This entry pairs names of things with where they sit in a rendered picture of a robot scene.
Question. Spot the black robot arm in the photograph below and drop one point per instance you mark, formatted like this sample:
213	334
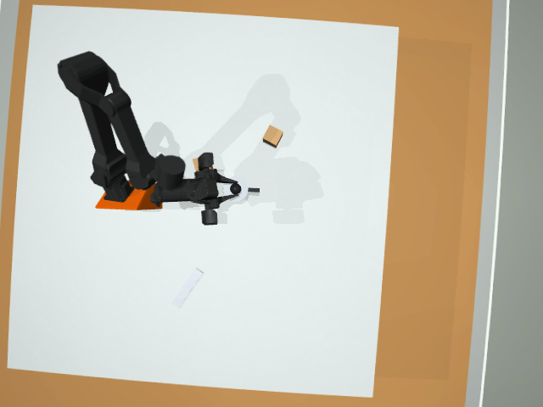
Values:
87	76

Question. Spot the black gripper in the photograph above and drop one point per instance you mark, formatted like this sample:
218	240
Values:
208	215

